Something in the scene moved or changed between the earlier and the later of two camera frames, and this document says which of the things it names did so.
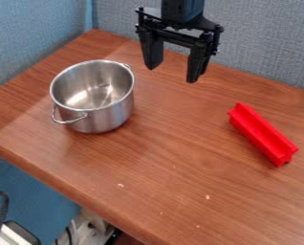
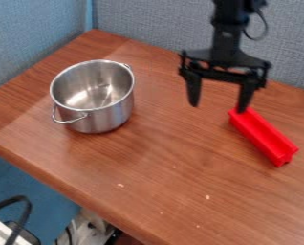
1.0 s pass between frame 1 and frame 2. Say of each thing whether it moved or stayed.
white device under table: stayed
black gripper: moved
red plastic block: stayed
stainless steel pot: stayed
